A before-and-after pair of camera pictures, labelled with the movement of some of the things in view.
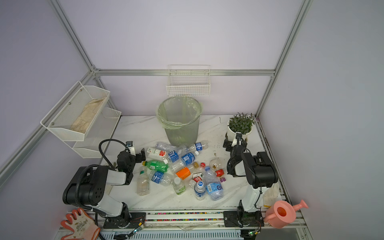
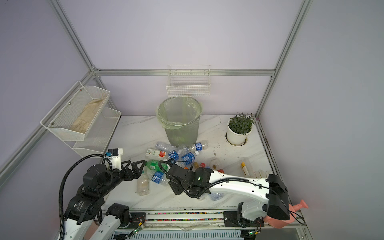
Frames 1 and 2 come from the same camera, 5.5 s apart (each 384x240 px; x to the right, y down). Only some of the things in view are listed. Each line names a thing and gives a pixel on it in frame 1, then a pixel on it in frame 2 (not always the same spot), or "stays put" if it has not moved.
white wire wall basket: (188, 80) stays put
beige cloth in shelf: (82, 120) stays put
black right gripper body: (232, 150) -> (177, 188)
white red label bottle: (155, 154) stays put
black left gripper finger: (139, 157) -> (136, 171)
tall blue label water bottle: (187, 159) stays put
